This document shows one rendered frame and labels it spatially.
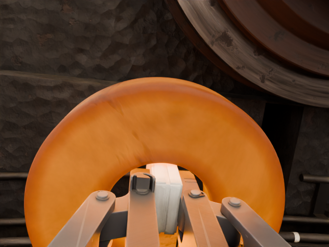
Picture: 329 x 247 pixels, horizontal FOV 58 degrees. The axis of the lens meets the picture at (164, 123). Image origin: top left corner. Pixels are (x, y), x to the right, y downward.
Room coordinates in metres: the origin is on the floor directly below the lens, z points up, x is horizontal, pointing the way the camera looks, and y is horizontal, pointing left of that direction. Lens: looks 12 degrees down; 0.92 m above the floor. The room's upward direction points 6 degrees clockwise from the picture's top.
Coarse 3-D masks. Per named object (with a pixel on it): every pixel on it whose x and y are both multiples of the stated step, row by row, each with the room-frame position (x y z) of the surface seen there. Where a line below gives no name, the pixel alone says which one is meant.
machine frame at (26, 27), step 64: (0, 0) 0.45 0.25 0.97; (64, 0) 0.46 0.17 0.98; (128, 0) 0.47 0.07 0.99; (0, 64) 0.45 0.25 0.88; (64, 64) 0.46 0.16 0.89; (128, 64) 0.47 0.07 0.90; (192, 64) 0.48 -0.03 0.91; (0, 128) 0.40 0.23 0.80; (320, 128) 0.45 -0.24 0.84; (0, 192) 0.40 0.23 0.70; (128, 192) 0.42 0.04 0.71
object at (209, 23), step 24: (192, 0) 0.32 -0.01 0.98; (216, 0) 0.33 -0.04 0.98; (192, 24) 0.32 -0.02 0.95; (216, 24) 0.33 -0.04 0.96; (216, 48) 0.33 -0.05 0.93; (240, 48) 0.33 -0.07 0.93; (240, 72) 0.33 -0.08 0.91; (264, 72) 0.33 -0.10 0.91; (288, 72) 0.34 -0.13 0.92; (288, 96) 0.34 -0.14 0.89; (312, 96) 0.34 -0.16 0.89
